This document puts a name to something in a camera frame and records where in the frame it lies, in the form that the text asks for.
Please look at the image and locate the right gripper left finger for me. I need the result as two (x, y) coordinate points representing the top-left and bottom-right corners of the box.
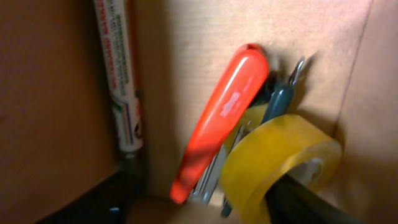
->
(38, 172), (130, 224)

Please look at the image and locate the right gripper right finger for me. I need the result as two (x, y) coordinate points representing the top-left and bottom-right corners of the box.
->
(264, 174), (361, 224)

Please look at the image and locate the yellow tape roll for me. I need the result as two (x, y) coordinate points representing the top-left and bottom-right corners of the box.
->
(219, 114), (343, 223)

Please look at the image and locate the cardboard box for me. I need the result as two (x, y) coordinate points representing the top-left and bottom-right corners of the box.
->
(1, 1), (397, 223)

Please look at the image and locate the black whiteboard marker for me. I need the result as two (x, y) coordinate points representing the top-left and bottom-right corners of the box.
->
(93, 0), (145, 197)

